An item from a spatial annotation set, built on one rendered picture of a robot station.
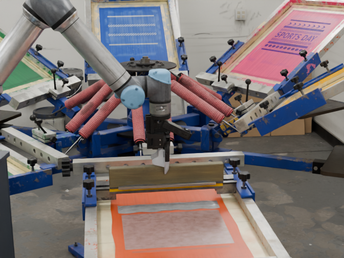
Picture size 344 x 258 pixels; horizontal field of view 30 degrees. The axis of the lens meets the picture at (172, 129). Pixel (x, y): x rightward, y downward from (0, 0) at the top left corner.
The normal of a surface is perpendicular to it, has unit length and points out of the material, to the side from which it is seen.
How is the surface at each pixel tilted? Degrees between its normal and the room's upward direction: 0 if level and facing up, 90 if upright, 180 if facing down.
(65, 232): 0
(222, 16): 90
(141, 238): 0
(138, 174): 90
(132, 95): 90
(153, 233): 0
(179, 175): 90
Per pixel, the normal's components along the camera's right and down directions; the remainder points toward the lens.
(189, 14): 0.12, 0.26
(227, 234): -0.01, -0.96
